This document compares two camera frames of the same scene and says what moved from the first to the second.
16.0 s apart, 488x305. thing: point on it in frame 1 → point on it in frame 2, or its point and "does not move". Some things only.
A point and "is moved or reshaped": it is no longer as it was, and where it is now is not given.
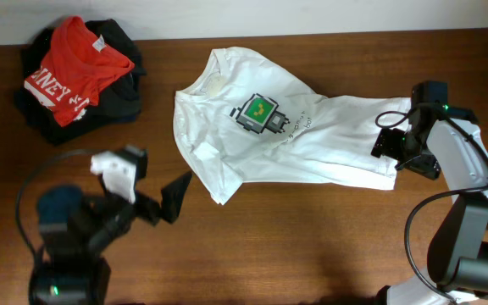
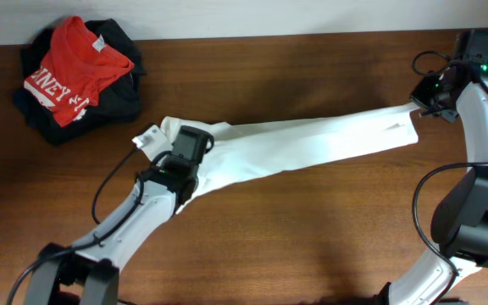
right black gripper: [387, 143] → [422, 95]
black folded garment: [118, 102] does not move
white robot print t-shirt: [241, 119] is moved or reshaped
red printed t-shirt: [77, 65] does not move
